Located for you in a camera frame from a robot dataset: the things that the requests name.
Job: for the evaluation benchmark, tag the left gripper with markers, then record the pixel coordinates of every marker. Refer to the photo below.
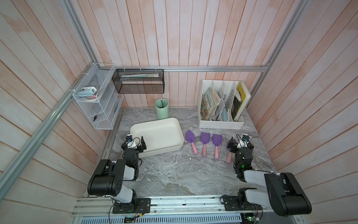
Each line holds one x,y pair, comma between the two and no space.
139,147

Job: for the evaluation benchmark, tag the purple square shovel pink handle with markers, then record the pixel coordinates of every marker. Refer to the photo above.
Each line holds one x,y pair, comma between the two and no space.
205,139

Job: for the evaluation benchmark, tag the aluminium front rail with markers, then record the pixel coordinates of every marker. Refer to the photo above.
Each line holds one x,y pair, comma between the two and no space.
161,205

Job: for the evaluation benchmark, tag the tape dispenser on shelf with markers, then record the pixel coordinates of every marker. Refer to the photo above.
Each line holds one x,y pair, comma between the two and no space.
88,93

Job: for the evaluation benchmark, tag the white file organizer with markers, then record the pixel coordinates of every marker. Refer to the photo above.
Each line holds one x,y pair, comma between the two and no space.
222,118

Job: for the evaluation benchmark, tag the yellow book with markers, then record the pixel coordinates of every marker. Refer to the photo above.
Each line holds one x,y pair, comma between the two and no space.
240,101

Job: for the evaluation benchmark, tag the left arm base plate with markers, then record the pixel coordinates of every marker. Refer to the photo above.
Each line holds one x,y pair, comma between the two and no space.
139,206

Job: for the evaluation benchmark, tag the black mesh basket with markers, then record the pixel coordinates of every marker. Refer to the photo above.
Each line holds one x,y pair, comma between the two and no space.
139,81

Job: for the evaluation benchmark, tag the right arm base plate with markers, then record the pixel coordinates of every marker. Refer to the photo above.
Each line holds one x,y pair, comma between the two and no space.
235,203

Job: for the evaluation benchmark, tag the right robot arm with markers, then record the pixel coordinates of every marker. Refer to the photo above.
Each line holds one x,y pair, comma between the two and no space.
281,191

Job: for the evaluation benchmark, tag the green cup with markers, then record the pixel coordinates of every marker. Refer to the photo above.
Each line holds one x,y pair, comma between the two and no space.
162,108

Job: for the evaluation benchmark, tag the illustrated picture book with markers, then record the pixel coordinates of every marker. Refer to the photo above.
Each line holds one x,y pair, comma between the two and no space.
209,104

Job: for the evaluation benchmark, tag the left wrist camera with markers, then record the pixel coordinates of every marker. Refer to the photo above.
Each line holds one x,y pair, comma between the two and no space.
130,142

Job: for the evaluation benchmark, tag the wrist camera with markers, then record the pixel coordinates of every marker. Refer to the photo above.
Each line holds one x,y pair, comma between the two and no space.
243,140
130,142

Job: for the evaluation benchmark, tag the purple pointed trowel pink handle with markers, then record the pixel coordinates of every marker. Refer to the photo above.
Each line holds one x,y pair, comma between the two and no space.
190,137

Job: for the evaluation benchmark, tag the white wire shelf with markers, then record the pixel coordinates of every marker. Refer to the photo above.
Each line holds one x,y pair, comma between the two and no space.
101,113

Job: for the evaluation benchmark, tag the purple pointed shovel pink handle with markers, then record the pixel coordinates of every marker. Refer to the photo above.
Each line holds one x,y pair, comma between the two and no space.
229,157

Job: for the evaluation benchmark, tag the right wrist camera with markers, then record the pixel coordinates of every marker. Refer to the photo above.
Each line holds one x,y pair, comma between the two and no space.
243,140

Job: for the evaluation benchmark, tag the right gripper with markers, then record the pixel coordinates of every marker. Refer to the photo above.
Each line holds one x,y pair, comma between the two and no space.
234,144

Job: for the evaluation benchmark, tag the white storage box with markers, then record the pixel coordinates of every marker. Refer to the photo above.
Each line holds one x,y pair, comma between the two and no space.
160,136

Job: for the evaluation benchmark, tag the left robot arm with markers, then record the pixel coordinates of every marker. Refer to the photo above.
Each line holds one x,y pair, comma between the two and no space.
109,175

